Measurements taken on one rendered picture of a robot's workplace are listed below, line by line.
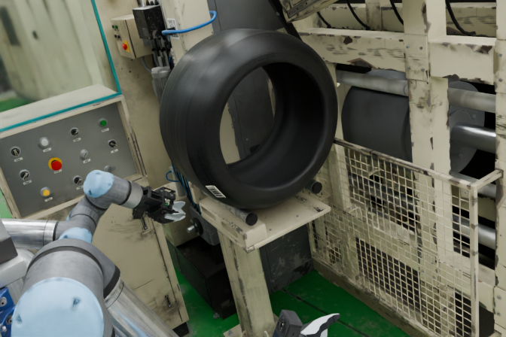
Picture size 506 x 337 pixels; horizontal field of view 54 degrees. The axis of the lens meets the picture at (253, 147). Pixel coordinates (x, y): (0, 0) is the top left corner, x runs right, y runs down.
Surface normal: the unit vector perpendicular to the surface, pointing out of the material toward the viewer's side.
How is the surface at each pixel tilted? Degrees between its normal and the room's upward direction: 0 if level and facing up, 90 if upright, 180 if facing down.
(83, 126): 90
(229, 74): 81
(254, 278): 90
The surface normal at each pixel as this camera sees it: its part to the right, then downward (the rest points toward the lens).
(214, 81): -0.15, -0.18
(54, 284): 0.04, -0.93
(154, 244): 0.52, 0.23
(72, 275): 0.36, -0.91
